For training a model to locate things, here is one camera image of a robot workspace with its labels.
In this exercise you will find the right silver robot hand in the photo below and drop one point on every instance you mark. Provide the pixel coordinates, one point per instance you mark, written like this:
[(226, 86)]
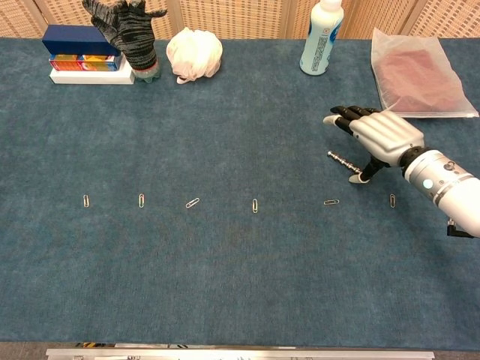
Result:
[(386, 131)]

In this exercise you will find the metal drill bit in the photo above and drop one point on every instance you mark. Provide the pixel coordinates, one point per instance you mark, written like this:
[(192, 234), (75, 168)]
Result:
[(343, 161)]

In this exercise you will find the metal paper clip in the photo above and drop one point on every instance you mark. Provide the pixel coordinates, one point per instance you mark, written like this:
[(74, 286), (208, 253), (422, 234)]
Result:
[(331, 202), (392, 200), (86, 200), (255, 206), (192, 203), (141, 200)]

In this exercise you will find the pink cloth in bag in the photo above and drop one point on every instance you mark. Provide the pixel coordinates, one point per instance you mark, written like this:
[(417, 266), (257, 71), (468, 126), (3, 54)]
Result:
[(416, 78)]

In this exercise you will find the translucent zip bag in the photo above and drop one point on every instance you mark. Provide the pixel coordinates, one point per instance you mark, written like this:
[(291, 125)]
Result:
[(412, 75)]

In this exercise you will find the light blue plastic bottle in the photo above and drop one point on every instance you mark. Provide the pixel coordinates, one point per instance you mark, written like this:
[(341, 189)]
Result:
[(318, 45)]

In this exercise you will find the wicker folding screen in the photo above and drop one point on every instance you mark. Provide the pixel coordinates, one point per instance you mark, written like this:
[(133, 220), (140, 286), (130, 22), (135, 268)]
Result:
[(243, 17)]

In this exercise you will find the blue felt table cover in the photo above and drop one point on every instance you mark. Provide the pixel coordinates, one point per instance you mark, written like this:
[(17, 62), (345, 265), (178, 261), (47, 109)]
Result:
[(225, 262)]

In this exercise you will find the green bottle under glove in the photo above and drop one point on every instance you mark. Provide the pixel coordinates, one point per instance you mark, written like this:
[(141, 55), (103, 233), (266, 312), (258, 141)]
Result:
[(148, 74)]

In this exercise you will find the grey knit glove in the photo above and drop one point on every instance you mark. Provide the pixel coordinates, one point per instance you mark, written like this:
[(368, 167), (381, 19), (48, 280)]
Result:
[(131, 41)]

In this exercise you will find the small orange box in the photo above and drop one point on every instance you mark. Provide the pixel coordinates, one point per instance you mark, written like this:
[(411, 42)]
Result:
[(99, 63), (63, 63)]

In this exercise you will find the flat white box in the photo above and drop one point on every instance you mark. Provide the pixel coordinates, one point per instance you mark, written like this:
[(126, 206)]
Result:
[(90, 77)]

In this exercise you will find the dark blue box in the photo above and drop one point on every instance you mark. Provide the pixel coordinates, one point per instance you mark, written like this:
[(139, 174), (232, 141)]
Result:
[(75, 39)]

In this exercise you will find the aluminium rail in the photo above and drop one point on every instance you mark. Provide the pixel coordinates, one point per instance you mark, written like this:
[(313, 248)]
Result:
[(240, 354)]

